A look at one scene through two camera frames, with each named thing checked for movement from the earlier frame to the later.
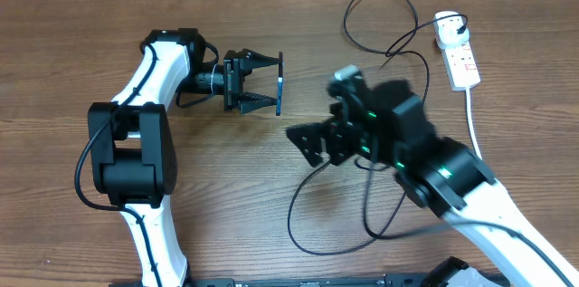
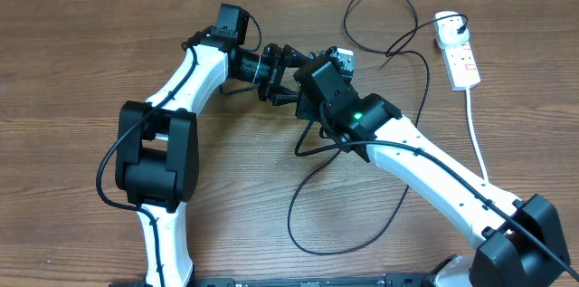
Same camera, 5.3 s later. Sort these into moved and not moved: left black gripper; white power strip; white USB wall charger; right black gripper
Moved: right black gripper; left black gripper
Not moved: white USB wall charger; white power strip
